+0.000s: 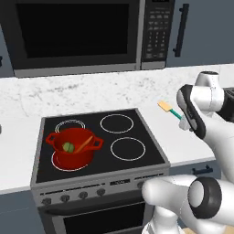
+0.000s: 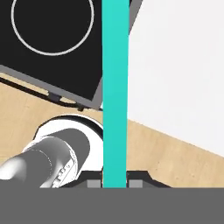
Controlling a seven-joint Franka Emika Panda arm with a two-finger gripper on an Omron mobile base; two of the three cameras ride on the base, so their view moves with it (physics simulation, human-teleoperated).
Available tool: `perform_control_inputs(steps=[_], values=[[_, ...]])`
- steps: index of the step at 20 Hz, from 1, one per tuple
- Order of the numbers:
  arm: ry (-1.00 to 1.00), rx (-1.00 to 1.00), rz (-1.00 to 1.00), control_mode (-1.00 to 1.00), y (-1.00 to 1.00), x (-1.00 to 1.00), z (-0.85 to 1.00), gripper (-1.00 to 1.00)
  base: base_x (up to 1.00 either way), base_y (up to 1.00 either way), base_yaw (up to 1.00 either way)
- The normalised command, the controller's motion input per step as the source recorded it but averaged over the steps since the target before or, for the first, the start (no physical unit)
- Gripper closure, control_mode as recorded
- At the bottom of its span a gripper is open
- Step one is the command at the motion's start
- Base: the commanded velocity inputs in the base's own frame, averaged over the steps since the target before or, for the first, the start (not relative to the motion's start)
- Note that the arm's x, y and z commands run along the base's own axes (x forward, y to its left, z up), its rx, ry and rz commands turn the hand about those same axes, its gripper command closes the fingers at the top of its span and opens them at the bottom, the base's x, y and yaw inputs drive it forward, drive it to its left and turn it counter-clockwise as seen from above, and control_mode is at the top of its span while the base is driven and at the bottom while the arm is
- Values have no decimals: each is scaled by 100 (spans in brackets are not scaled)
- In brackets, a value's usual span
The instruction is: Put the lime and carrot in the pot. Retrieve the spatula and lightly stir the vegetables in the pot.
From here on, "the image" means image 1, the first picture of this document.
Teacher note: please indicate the black glass oven door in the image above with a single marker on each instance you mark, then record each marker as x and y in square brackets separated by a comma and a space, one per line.
[103, 221]

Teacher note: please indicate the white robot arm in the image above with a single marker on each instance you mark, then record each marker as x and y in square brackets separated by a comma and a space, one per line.
[219, 143]

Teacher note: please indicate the grey-blue wall cupboard door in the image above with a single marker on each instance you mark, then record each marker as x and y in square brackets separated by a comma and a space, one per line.
[4, 58]
[207, 30]

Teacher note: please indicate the orange carrot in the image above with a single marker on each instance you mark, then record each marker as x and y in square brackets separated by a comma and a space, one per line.
[84, 144]

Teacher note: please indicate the green lime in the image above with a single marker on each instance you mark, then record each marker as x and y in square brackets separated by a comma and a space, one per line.
[68, 147]

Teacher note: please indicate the dark cooker knob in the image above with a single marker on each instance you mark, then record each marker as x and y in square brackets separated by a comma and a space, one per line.
[46, 201]
[101, 192]
[65, 198]
[140, 184]
[82, 195]

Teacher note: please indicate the grey-blue base cupboard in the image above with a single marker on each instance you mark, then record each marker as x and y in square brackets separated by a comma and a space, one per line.
[18, 213]

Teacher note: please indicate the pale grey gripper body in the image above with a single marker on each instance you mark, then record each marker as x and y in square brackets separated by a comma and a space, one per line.
[184, 123]

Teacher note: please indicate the black hob cooker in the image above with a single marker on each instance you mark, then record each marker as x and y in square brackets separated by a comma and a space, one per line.
[122, 164]

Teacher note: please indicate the grey-blue drawer front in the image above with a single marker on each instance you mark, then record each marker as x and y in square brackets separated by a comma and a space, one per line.
[182, 172]

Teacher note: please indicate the black steel microwave oven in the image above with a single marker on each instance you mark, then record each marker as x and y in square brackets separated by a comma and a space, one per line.
[76, 33]

